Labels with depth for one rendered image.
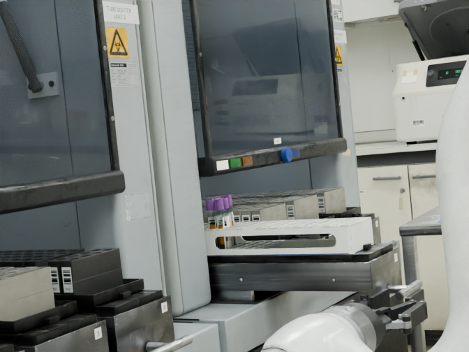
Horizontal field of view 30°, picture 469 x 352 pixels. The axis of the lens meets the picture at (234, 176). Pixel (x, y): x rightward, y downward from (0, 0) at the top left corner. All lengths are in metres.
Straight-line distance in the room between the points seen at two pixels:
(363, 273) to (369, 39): 3.25
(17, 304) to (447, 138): 0.58
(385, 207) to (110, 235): 2.68
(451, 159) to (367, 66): 3.55
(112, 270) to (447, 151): 0.53
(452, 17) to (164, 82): 2.73
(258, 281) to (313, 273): 0.11
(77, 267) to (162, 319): 0.15
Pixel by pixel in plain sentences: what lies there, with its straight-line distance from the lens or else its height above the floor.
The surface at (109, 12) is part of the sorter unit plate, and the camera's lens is 1.39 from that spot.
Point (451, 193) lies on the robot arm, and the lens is 1.08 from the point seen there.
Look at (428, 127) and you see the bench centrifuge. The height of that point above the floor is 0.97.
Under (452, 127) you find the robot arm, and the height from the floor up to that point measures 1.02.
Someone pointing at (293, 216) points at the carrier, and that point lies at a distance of 1.84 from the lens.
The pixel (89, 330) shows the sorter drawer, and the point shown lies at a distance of 1.17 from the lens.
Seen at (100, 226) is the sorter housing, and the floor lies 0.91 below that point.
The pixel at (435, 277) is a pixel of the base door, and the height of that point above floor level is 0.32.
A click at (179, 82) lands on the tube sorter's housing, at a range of 1.52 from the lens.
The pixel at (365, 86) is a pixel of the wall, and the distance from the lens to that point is 4.63.
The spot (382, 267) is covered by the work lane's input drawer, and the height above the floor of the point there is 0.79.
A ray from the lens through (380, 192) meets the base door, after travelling 3.95.
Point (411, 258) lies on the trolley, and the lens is 1.76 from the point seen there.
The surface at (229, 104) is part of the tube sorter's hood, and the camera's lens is 1.63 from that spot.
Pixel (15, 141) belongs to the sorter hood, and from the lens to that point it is 1.18.
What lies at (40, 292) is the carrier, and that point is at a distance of 1.20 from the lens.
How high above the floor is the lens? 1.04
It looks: 3 degrees down
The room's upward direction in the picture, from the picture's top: 6 degrees counter-clockwise
